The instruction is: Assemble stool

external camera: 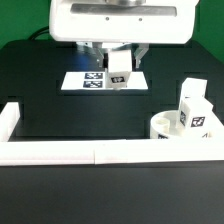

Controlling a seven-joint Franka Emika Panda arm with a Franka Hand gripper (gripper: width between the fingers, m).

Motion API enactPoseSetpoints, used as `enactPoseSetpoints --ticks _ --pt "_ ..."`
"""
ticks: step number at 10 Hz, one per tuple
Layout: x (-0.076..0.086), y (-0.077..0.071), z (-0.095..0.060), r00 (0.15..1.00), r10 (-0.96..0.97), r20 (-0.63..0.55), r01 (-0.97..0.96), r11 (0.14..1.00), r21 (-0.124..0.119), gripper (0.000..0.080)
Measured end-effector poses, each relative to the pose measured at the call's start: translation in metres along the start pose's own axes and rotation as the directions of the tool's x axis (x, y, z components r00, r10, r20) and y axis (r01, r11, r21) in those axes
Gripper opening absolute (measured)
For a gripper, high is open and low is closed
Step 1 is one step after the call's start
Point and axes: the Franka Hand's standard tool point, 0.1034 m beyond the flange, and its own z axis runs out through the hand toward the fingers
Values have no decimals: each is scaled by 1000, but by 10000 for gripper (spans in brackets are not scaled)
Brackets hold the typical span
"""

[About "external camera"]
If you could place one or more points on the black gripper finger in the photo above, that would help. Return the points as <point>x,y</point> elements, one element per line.
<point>102,54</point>
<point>139,53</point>

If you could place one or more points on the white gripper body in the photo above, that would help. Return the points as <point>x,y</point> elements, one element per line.
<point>153,22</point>

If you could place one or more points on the white round stool seat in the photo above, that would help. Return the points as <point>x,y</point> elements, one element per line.
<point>163,126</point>

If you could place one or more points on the white sheet with tags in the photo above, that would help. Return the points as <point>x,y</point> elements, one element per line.
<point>97,81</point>

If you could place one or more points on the white U-shaped boundary fence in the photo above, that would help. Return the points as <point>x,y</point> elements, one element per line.
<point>102,151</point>

